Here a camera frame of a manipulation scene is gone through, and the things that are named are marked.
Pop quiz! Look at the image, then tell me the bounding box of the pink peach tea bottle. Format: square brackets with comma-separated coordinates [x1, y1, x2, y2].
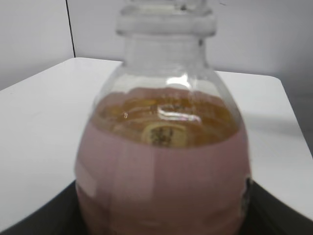
[75, 0, 252, 235]

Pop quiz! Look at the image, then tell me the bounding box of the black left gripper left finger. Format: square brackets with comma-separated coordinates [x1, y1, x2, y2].
[1, 182, 81, 235]

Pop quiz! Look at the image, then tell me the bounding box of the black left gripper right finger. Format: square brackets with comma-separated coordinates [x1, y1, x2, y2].
[244, 182, 313, 235]

